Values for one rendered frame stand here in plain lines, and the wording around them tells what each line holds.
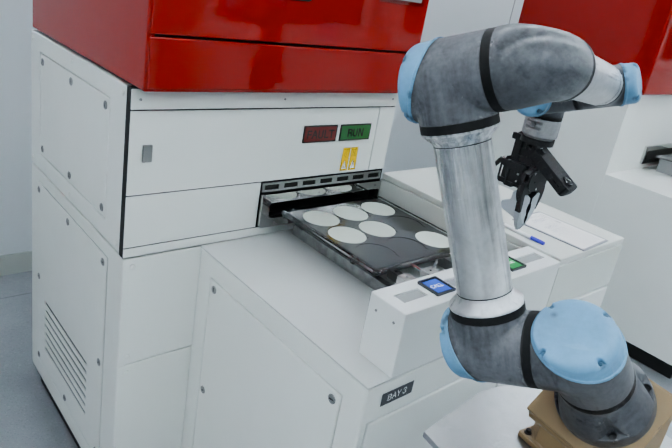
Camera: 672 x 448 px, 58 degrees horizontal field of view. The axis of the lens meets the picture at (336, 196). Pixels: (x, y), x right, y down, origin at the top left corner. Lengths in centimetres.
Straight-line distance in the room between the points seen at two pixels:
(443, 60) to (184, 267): 95
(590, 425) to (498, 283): 26
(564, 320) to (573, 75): 34
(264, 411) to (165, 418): 44
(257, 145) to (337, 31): 35
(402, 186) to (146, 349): 85
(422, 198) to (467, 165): 92
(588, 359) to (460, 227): 25
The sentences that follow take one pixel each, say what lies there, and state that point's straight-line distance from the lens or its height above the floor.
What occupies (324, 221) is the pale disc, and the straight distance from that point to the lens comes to 162.
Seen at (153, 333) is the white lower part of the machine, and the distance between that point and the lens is 165.
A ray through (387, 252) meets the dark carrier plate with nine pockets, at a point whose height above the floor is 90.
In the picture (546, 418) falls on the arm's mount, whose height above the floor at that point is 88.
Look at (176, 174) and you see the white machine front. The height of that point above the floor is 102.
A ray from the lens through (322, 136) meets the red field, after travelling 168.
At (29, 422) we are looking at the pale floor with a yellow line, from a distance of 233.
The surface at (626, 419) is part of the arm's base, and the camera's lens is 106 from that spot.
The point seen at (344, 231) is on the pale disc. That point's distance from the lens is 158.
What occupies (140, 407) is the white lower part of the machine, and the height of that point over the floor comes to 37.
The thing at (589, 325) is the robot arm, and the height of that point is 112.
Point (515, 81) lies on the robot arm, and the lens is 83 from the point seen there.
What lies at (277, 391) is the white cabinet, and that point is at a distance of 142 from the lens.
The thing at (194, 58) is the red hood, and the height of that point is 130.
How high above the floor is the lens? 152
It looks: 20 degrees down
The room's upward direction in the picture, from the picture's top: 10 degrees clockwise
